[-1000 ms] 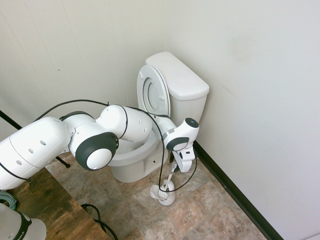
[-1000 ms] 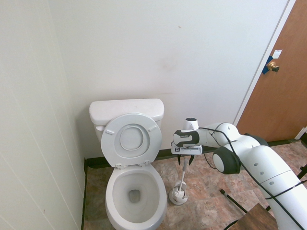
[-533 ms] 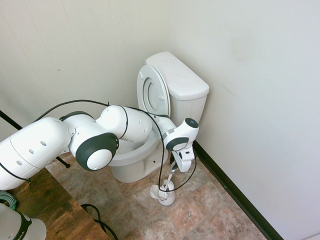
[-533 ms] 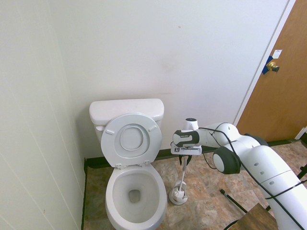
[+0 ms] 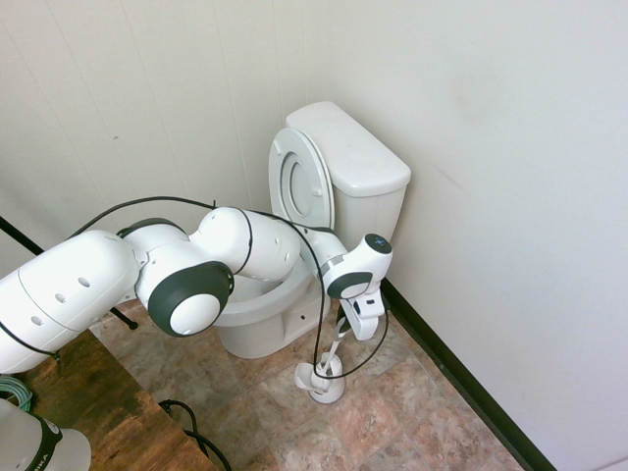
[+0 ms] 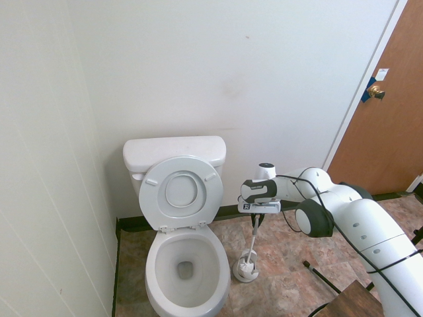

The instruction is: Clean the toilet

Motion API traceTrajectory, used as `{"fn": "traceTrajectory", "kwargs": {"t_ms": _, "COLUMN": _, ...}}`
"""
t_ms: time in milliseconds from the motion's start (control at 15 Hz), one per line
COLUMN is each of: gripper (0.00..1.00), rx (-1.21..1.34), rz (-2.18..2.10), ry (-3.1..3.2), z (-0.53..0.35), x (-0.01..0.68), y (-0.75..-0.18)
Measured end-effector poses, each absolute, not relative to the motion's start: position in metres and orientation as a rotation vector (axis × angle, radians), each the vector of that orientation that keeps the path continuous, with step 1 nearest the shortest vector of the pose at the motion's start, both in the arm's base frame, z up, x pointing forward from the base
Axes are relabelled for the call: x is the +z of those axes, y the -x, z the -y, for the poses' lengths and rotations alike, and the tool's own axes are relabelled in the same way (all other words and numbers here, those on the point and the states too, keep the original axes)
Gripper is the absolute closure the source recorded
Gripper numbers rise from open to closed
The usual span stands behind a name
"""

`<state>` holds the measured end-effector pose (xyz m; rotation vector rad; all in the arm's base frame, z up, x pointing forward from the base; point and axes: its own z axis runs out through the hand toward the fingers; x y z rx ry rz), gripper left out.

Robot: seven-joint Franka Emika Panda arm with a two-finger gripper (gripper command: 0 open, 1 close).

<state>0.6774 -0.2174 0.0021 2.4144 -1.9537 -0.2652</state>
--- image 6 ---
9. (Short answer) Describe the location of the blue tape strip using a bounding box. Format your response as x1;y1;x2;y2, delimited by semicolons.
361;76;377;104

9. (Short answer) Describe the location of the white toilet tank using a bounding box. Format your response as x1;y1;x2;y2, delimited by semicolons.
126;157;227;199

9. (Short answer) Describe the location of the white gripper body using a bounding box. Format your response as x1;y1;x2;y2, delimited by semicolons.
237;200;282;214

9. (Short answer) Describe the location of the brown wooden door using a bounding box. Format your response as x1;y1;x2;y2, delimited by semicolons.
327;0;423;195

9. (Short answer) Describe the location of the dark wooden table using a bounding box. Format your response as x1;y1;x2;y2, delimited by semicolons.
325;279;389;317

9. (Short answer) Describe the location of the white door frame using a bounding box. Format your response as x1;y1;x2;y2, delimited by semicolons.
322;0;409;172

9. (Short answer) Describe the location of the black stand leg with foot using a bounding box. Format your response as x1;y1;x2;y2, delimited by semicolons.
303;260;342;295

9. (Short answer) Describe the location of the white toilet bowl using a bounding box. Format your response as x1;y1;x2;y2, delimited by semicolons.
145;224;231;317

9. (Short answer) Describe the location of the white toilet brush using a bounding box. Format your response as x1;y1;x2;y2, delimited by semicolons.
238;214;260;275

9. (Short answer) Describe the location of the white toilet brush holder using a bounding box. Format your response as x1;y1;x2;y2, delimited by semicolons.
231;250;259;283

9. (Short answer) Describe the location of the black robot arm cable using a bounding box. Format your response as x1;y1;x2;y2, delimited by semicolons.
276;174;423;317

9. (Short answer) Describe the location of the white toilet seat cover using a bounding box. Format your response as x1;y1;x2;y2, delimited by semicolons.
164;170;202;209

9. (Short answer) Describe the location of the black cable by table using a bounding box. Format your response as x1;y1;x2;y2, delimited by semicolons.
309;302;331;317

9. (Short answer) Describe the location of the white toilet seat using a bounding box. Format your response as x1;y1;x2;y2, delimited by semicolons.
138;155;225;232

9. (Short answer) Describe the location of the white tank lid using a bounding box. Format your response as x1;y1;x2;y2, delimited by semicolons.
122;135;227;172

